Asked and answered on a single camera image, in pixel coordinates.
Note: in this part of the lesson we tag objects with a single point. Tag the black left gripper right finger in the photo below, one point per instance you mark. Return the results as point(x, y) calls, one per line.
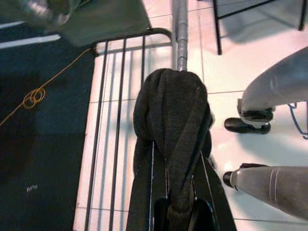
point(203, 219)

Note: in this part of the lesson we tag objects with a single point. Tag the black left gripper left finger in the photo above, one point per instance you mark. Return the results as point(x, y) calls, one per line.
point(160, 216)

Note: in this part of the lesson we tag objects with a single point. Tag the dark printed garment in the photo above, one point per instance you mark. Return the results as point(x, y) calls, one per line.
point(168, 108)

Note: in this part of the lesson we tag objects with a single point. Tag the silver left robot leg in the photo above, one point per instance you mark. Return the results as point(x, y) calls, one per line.
point(276, 185)

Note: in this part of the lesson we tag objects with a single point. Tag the dark blue floor mat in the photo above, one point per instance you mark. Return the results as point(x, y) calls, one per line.
point(43, 149)

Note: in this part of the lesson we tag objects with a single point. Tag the grey metal pole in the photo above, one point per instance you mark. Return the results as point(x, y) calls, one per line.
point(180, 36)

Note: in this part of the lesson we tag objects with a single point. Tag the black metal drying rack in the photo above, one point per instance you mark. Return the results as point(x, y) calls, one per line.
point(161, 30)

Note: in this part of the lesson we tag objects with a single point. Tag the grey green fabric bundle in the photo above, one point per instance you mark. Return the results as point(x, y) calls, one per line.
point(103, 21)

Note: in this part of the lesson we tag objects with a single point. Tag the black metal frame stand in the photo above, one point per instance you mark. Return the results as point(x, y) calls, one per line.
point(217, 36)

